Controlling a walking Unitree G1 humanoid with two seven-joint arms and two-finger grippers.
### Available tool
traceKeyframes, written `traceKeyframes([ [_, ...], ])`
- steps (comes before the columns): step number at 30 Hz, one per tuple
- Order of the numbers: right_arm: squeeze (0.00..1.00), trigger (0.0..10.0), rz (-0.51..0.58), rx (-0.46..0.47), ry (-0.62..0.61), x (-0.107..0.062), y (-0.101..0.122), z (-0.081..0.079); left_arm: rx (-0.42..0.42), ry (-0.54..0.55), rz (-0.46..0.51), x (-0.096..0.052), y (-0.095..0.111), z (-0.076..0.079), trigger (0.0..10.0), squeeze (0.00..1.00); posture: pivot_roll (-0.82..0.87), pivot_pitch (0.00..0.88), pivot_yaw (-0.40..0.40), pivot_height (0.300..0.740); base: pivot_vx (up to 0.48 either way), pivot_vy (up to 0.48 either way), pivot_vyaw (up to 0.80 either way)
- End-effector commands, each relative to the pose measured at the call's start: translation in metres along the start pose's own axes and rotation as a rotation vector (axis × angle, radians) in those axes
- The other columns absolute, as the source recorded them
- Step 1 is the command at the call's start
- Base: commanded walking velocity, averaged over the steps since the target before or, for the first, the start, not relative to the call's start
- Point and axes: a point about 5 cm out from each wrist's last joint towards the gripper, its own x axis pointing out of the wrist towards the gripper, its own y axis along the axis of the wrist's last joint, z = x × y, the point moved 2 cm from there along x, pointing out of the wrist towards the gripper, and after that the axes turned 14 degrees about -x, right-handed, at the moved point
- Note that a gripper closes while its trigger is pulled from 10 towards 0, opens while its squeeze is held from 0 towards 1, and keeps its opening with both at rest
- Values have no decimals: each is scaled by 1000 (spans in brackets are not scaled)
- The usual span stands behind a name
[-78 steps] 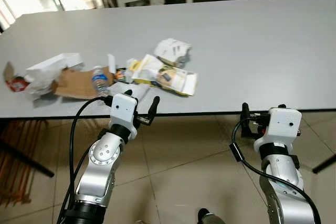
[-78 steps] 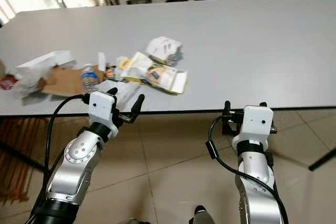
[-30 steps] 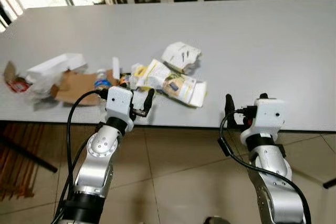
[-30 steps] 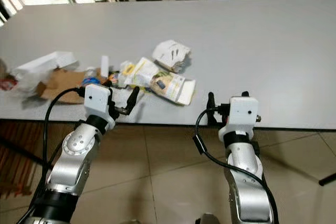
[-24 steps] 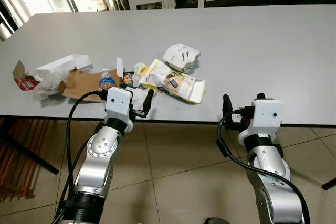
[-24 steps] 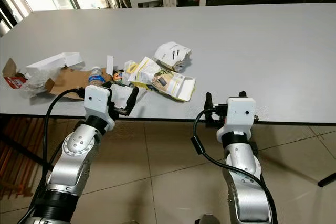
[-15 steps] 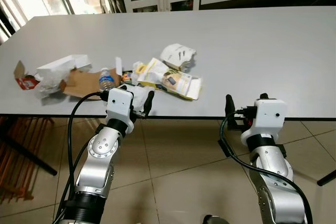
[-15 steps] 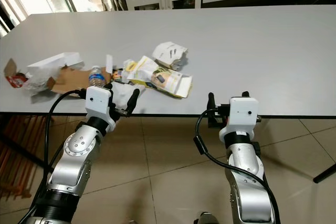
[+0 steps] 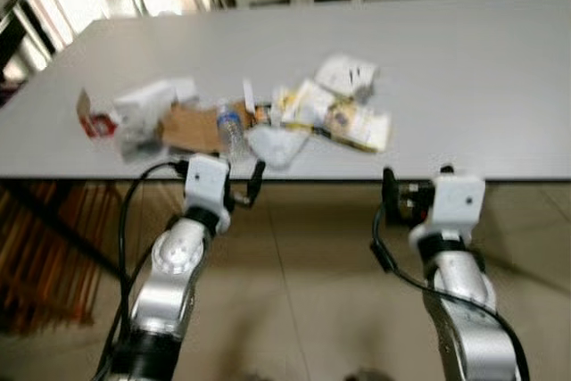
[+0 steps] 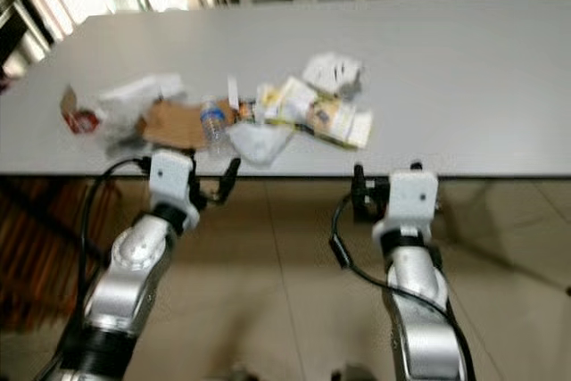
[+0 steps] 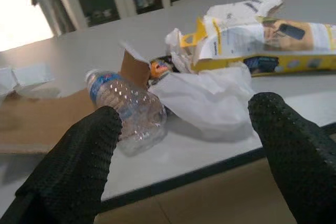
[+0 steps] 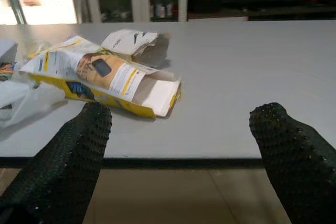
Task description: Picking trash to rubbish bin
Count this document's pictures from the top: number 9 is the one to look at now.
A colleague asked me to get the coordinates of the flat brown cardboard piece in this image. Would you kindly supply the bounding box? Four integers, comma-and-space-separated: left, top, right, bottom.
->
160, 102, 258, 155

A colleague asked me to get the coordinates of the clear plastic water bottle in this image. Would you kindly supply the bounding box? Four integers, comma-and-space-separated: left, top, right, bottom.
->
216, 100, 252, 164

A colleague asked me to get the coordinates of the crumpled white plastic bag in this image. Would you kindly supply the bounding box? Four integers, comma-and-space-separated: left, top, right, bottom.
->
113, 77, 199, 164

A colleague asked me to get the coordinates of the yellow printed food package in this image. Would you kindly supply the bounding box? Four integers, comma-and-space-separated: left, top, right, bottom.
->
319, 99, 393, 153

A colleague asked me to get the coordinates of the thin white paper strip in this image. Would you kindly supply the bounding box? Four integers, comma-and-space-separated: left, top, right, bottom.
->
242, 78, 257, 114

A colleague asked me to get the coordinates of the white yellow crumpled wrapper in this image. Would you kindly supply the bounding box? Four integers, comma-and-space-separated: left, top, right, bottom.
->
271, 79, 337, 133

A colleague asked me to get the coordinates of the small red cardboard box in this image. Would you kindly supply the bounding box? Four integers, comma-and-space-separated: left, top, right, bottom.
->
76, 88, 122, 140

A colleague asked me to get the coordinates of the large grey table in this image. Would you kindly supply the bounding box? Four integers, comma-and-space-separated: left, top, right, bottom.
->
0, 0, 571, 185

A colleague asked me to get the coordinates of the crumpled white paper bag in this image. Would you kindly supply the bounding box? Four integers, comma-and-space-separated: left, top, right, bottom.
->
313, 53, 379, 103

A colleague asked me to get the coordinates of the brown wooden slatted rack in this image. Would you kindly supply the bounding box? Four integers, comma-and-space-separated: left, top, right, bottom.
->
0, 180, 123, 335

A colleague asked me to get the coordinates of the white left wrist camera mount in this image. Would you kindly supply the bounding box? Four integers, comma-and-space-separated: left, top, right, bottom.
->
183, 155, 234, 218

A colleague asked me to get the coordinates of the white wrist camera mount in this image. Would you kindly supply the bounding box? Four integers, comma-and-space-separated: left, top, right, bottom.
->
428, 172, 487, 241
183, 155, 234, 218

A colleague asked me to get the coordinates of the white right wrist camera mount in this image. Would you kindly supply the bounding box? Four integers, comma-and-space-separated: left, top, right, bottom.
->
428, 172, 487, 241

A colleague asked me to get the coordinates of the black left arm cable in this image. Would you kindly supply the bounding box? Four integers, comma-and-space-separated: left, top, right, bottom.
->
93, 160, 189, 378

